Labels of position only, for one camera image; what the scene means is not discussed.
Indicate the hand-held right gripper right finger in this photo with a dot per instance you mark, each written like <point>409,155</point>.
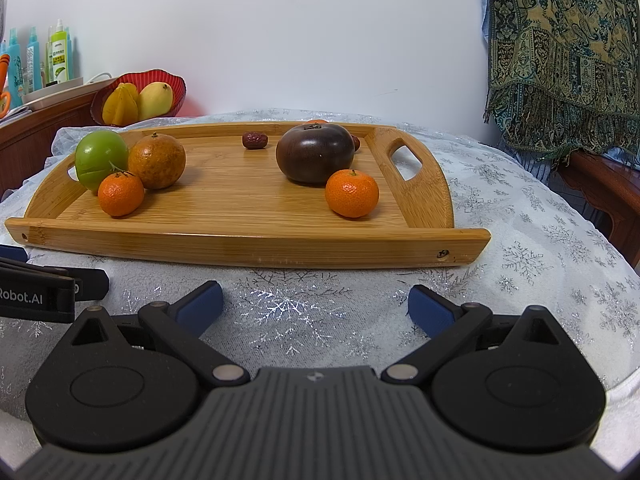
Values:
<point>427,310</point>

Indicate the orange scissors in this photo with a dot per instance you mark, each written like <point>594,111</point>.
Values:
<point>4,102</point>

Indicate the red jujube date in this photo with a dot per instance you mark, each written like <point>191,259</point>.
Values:
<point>255,141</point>
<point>356,143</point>

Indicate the yellow mango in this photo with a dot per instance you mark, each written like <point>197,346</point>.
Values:
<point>156,101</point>

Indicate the green apple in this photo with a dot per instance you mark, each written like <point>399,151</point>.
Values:
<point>97,152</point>

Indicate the brown wooden bench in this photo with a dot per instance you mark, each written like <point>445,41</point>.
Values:
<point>605,195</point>

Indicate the green spray bottle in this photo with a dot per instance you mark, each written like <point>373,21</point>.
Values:
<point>59,57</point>

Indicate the small mandarin with stem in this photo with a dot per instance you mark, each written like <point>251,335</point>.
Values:
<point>121,195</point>

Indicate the sheer snowflake tablecloth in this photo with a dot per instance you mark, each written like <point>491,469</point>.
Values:
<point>525,240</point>

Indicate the red glass bowl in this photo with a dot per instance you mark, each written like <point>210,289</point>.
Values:
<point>150,78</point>

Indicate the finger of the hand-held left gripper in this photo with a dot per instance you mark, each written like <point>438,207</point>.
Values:
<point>12,253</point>
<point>92,285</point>

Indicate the yellow star fruit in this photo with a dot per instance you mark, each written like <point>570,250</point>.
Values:
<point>120,105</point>

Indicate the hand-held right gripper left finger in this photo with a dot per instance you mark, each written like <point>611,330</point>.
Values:
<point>202,305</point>

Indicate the brown wooden cabinet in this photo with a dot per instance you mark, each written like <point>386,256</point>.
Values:
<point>35,135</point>

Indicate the wooden tray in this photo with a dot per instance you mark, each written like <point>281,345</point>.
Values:
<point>240,200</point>

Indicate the green patterned fringed shawl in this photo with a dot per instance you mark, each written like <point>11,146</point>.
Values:
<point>565,50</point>

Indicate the dark brown round fruit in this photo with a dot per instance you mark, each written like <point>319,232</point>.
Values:
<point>315,152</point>

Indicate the large orange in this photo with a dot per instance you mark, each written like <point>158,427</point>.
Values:
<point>157,160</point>

